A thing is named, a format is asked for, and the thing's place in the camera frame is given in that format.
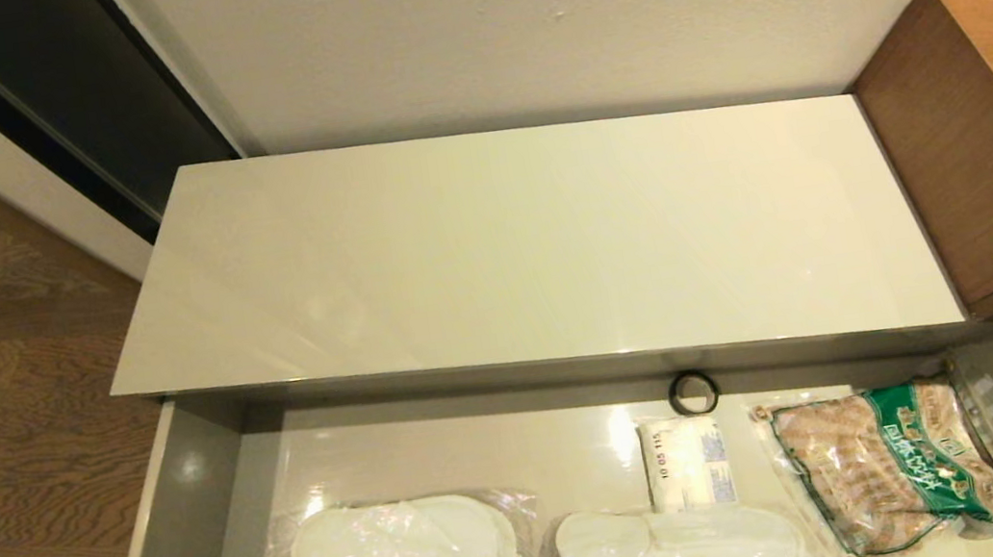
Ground green snack bag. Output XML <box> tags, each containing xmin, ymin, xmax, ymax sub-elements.
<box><xmin>747</xmin><ymin>363</ymin><xmax>993</xmax><ymax>557</ymax></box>

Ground glossy white drawer cabinet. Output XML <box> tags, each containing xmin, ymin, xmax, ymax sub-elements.
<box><xmin>80</xmin><ymin>60</ymin><xmax>973</xmax><ymax>461</ymax></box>

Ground white slippers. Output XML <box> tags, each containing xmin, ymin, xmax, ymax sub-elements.
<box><xmin>535</xmin><ymin>473</ymin><xmax>838</xmax><ymax>557</ymax></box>
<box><xmin>243</xmin><ymin>472</ymin><xmax>548</xmax><ymax>557</ymax></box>

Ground dark sliding door panel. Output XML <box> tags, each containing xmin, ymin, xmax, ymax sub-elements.
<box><xmin>0</xmin><ymin>0</ymin><xmax>254</xmax><ymax>267</ymax></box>

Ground floral tissue pack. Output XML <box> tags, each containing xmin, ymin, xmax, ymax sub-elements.
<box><xmin>637</xmin><ymin>408</ymin><xmax>741</xmax><ymax>517</ymax></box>

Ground brown wooden side cabinet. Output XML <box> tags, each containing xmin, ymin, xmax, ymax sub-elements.
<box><xmin>841</xmin><ymin>0</ymin><xmax>993</xmax><ymax>337</ymax></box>

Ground black tape roll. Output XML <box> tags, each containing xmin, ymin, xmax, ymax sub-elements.
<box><xmin>665</xmin><ymin>367</ymin><xmax>724</xmax><ymax>420</ymax></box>

